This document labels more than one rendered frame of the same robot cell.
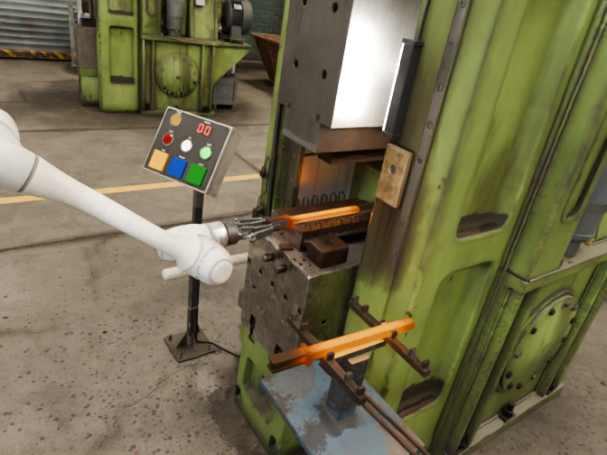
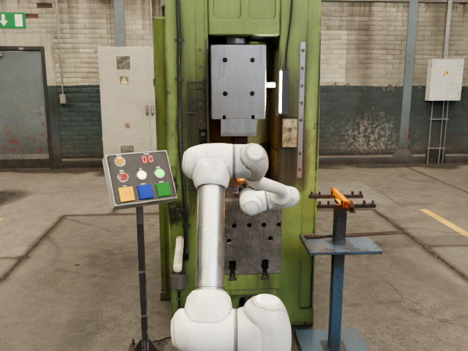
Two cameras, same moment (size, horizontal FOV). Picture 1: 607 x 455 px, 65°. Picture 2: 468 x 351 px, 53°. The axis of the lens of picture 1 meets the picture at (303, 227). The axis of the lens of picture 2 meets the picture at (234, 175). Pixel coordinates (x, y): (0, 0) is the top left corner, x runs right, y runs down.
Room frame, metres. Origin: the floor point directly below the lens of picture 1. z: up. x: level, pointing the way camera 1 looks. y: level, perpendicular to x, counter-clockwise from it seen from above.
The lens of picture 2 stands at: (0.06, 2.23, 1.58)
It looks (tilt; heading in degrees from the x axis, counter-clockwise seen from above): 12 degrees down; 304
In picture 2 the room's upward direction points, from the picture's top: straight up
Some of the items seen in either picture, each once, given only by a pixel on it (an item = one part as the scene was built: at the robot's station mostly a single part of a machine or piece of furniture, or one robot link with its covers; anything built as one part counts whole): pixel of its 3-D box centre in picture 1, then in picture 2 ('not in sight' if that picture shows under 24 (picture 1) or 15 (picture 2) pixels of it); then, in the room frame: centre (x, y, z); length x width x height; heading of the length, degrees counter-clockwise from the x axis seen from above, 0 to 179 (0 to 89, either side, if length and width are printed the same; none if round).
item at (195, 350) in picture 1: (190, 338); (144, 346); (1.89, 0.48, 0.05); 0.22 x 0.22 x 0.09; 39
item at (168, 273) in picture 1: (213, 264); (178, 253); (1.72, 0.35, 0.62); 0.44 x 0.05 x 0.05; 129
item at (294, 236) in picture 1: (331, 219); (235, 182); (1.64, -0.10, 0.96); 0.42 x 0.20 x 0.09; 129
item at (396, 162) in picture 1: (393, 175); (289, 133); (1.34, -0.24, 1.27); 0.09 x 0.02 x 0.17; 39
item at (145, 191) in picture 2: (177, 167); (145, 191); (1.78, 0.54, 1.01); 0.07 x 0.05 x 0.07; 64
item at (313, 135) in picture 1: (350, 126); (235, 124); (1.64, -0.10, 1.32); 0.42 x 0.20 x 0.10; 129
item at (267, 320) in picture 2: not in sight; (264, 329); (0.78, 1.00, 0.77); 0.18 x 0.16 x 0.22; 34
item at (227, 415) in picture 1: (247, 420); not in sight; (1.48, 0.10, 0.01); 0.58 x 0.39 x 0.01; 39
